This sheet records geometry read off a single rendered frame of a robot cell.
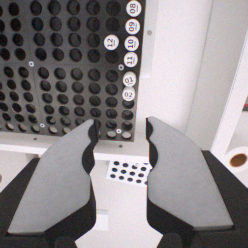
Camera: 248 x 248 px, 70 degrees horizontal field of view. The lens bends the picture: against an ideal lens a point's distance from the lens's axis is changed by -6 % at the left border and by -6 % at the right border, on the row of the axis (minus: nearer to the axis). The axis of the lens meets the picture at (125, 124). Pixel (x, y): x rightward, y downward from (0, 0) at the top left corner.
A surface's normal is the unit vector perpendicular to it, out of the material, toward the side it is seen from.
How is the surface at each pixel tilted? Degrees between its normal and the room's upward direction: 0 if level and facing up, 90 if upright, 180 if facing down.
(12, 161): 90
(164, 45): 0
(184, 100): 0
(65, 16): 0
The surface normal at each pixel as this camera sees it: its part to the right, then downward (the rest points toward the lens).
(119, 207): -0.06, 0.51
